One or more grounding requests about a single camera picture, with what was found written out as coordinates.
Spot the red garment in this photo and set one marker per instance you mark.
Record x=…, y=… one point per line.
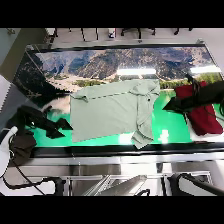
x=206, y=121

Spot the black office chair base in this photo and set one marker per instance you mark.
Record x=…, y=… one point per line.
x=138, y=31

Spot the silver frame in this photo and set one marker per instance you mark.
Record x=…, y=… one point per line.
x=116, y=160

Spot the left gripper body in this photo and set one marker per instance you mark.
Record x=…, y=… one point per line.
x=45, y=122

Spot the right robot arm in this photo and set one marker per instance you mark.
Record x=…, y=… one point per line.
x=210, y=91

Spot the pale green polo shirt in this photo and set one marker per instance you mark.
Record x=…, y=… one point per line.
x=110, y=111

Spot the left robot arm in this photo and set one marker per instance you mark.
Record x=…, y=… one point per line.
x=26, y=115

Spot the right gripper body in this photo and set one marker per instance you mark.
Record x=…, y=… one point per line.
x=184, y=104

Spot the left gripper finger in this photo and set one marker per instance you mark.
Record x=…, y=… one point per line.
x=55, y=133
x=64, y=124

